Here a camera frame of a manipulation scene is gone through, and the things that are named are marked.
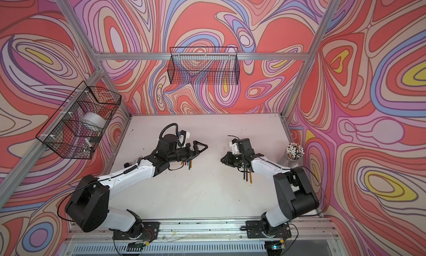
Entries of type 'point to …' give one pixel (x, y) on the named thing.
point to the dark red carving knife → (247, 175)
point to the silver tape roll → (94, 118)
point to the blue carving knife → (189, 165)
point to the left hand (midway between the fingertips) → (205, 151)
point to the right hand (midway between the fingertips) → (223, 164)
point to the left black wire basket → (77, 126)
